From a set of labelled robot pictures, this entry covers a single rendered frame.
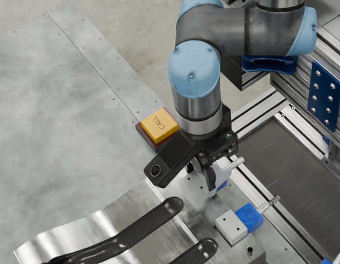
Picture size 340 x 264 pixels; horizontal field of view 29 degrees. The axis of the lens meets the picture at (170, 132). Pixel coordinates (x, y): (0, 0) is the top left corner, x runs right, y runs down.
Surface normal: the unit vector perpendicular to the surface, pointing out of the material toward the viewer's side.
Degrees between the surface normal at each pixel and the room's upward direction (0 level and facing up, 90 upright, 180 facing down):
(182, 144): 28
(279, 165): 0
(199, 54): 0
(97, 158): 0
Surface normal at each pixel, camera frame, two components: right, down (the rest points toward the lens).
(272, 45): -0.11, 0.71
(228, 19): -0.11, -0.40
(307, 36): -0.08, 0.41
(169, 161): -0.51, -0.27
